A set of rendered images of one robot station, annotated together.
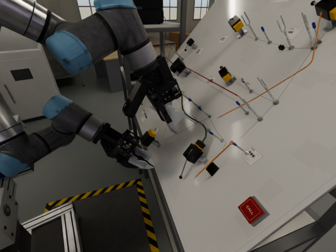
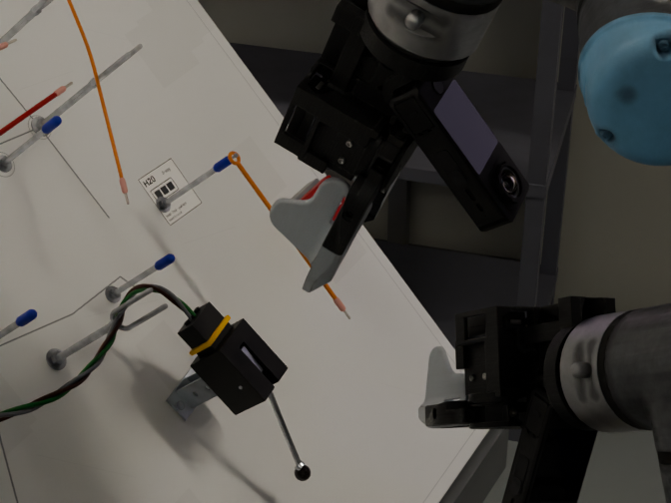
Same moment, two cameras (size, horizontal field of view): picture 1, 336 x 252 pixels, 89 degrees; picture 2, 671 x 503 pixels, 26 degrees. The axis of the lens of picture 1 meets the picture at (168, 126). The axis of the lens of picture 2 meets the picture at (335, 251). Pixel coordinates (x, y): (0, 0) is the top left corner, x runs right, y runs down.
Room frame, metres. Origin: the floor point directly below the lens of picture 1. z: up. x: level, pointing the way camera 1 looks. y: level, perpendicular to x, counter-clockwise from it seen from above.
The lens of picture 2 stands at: (1.05, 0.64, 1.82)
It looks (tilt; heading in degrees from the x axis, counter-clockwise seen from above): 33 degrees down; 227
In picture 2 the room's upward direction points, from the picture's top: straight up
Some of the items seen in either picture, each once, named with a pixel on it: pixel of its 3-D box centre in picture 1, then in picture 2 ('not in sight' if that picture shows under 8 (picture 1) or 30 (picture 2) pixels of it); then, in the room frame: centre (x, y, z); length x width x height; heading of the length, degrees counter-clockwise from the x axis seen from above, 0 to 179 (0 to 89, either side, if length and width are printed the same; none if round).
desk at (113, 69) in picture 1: (113, 67); not in sight; (4.30, 1.35, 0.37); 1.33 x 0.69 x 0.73; 33
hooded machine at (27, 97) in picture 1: (23, 67); not in sight; (2.78, 2.31, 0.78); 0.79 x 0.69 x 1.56; 32
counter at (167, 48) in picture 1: (146, 52); not in sight; (6.01, 0.70, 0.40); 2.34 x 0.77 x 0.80; 32
